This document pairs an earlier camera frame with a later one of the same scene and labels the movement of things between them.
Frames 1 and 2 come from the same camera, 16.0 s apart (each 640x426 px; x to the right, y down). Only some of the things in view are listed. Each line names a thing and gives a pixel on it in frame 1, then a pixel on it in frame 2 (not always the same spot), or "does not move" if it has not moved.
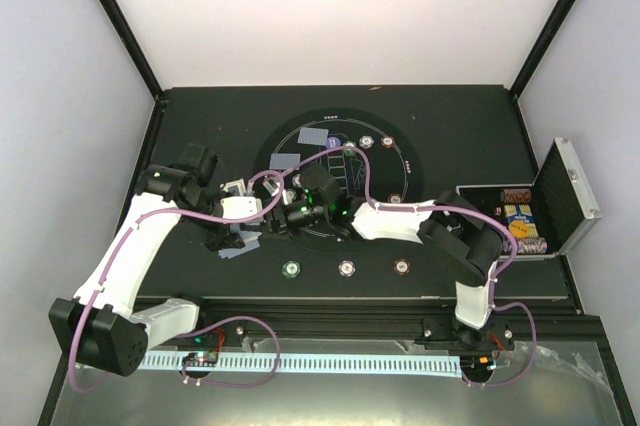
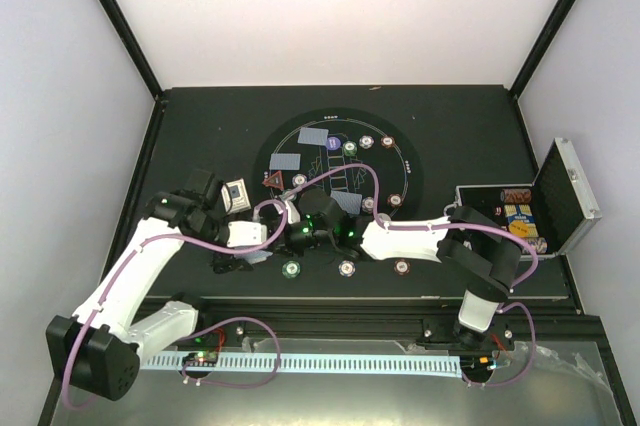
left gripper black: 216,240 to 227,262
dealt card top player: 313,136 does not move
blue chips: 366,142 does not move
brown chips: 394,198 does not move
